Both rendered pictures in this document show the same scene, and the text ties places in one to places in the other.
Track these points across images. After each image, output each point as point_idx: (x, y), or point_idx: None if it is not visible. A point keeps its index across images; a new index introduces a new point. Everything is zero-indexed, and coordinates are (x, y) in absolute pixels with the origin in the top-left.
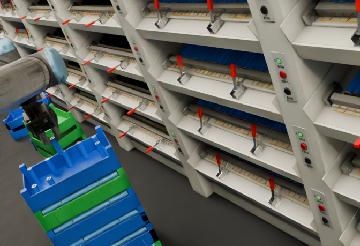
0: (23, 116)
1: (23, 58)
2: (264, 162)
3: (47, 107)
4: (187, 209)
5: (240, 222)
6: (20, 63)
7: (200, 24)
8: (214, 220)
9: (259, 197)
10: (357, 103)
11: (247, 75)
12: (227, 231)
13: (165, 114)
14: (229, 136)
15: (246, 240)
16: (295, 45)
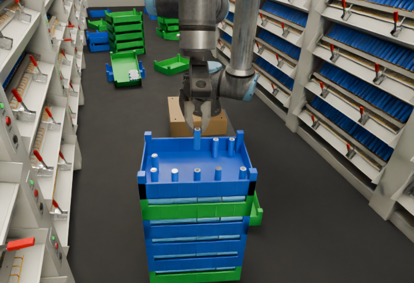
0: (210, 75)
1: None
2: (63, 123)
3: (183, 89)
4: (104, 282)
5: (82, 230)
6: None
7: (13, 26)
8: (96, 247)
9: (68, 179)
10: None
11: (24, 69)
12: (98, 227)
13: (43, 215)
14: (47, 150)
15: (95, 211)
16: (44, 7)
